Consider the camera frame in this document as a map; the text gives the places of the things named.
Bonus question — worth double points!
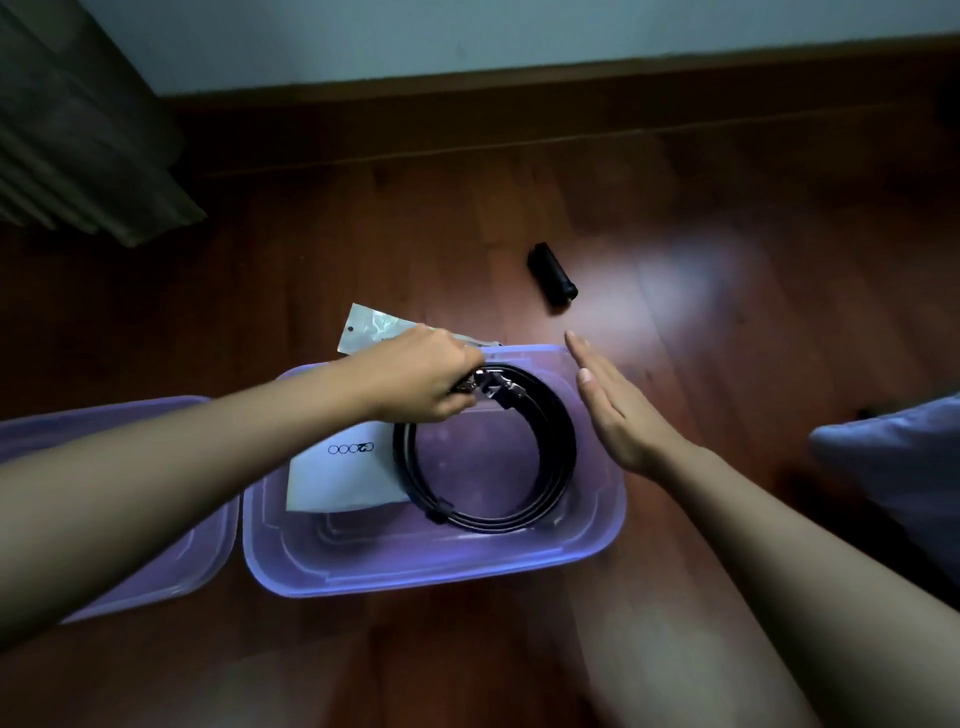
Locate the person's left hand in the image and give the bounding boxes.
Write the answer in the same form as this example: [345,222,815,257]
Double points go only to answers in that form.
[359,323,487,426]

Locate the person's right hand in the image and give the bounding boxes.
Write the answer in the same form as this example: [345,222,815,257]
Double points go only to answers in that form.
[563,329,695,481]

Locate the packaged black tool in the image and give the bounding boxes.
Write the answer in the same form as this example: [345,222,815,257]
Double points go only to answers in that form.
[335,302,504,361]

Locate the small white box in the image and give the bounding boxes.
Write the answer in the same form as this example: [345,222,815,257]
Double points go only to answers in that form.
[284,431,410,515]

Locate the black belt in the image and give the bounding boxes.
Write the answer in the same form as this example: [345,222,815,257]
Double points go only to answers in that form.
[392,362,580,535]

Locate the small black cylinder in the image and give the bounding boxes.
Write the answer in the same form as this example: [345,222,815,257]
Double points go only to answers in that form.
[526,241,580,309]

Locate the purple plastic container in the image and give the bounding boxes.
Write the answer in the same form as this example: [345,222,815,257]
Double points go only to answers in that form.
[241,343,628,599]

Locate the purple container lid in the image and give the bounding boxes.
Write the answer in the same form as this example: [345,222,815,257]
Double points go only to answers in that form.
[0,395,241,625]

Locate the brown curtain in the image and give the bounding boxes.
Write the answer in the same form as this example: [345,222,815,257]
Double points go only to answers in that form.
[0,0,208,249]

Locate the person's left forearm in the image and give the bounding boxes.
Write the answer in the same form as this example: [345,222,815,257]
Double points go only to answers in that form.
[0,359,384,654]

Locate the person's right forearm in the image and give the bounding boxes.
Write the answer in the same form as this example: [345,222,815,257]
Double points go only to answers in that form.
[648,442,960,728]

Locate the purple cushion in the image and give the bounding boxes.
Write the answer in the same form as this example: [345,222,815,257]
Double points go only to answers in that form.
[808,393,960,590]

